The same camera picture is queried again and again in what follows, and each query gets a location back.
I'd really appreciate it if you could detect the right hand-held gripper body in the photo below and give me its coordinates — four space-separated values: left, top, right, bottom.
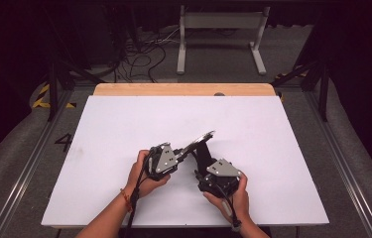
195 158 242 200

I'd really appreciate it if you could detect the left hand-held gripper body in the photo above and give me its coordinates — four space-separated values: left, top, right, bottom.
144 142 180 181

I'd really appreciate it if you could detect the black cloth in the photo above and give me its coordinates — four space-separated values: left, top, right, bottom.
192 141 217 173

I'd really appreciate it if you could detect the person's right hand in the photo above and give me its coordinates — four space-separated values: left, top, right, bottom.
202 171 251 225

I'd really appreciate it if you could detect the person's left hand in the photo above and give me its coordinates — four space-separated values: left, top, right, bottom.
125 149 172 199

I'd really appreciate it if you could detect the white board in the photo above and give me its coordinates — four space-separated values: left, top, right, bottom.
40 95 330 228

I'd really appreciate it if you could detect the wooden table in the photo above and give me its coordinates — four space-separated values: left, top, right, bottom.
92 82 277 97

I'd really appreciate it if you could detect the yellow and black floor tape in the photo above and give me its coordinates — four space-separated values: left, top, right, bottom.
32 82 77 109
273 69 308 103

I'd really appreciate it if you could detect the black metal stand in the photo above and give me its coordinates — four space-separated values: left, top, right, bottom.
46 9 106 123
271 19 332 123

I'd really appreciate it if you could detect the right hand-held gripper cable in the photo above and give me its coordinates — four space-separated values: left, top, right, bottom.
212 183 243 233

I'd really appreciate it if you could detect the orange bracelet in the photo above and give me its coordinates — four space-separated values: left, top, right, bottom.
119 187 134 213

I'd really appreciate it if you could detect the bundle of floor cables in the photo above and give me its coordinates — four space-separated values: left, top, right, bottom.
112 28 182 83

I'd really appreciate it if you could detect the aluminium floor rail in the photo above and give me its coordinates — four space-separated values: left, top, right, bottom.
305 90 372 238
0 88 74 238

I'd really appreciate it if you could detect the grey metal table frame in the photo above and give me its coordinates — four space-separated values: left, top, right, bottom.
176 4 272 76

